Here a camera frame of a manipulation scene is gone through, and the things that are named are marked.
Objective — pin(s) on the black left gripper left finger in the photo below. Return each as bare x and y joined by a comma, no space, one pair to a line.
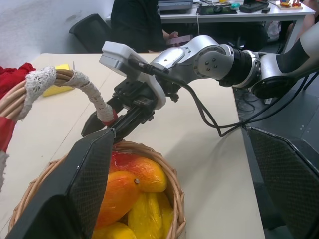
62,189

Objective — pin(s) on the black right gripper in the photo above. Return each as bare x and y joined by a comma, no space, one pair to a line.
134,92

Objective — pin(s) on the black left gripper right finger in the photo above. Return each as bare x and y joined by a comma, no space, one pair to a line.
289,179

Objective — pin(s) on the bystander bare hand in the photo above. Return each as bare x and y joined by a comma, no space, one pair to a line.
170,37

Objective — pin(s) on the yellow sponge block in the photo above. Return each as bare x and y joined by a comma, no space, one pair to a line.
57,90

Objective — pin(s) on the orange mango with stem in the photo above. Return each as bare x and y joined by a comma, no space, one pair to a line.
117,196

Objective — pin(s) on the small yellow fruit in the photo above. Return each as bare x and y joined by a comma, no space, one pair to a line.
114,232

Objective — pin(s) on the red and orange mango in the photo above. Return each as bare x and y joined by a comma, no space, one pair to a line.
147,171

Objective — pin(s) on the large yellow fruit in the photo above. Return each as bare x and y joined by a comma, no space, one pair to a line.
147,216

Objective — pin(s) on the red cloth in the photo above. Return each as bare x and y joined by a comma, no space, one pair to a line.
12,79

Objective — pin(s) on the black office chair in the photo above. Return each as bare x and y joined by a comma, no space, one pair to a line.
89,32

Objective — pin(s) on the person in black shirt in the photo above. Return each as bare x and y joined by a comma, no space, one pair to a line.
134,25

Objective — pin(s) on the dark maroon phone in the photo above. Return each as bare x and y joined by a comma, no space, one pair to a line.
183,39

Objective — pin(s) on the grey laptop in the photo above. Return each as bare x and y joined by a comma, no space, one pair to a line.
174,6

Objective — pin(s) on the white bag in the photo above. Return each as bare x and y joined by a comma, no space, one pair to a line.
274,31

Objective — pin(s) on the black desk mat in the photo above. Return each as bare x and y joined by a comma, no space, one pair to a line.
205,10

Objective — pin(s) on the white office desk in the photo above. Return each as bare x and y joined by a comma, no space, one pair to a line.
249,17

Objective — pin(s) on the black computer mouse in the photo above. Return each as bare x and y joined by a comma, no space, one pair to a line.
218,9

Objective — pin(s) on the colourful wooden toy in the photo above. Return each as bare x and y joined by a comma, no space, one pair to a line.
290,5

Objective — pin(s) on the black keyboard device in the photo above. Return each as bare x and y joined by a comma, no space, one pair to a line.
253,7

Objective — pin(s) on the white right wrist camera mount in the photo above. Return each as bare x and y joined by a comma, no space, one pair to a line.
117,57

